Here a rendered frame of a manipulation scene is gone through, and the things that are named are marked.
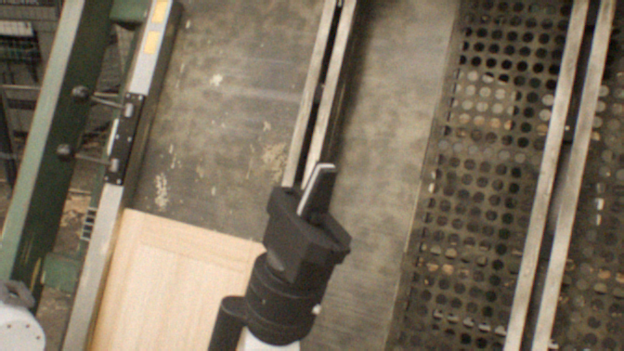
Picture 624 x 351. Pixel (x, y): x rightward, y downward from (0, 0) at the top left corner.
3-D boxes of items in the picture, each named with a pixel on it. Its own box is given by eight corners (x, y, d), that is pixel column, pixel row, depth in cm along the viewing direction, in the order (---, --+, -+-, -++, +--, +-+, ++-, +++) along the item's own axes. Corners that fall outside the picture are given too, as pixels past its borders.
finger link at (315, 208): (339, 165, 64) (322, 214, 66) (314, 165, 62) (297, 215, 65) (346, 173, 63) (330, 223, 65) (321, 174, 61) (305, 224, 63)
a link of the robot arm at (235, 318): (323, 331, 68) (295, 401, 72) (311, 272, 77) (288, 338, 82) (223, 316, 65) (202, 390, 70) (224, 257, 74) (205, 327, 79)
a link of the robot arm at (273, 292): (303, 253, 58) (271, 344, 64) (379, 245, 64) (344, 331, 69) (249, 185, 67) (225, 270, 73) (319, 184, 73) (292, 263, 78)
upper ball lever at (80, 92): (129, 120, 129) (67, 102, 121) (134, 103, 129) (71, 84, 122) (136, 120, 126) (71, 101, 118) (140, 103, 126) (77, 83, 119)
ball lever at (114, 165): (115, 175, 128) (51, 160, 120) (120, 157, 129) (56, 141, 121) (121, 175, 125) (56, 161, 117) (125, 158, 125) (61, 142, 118)
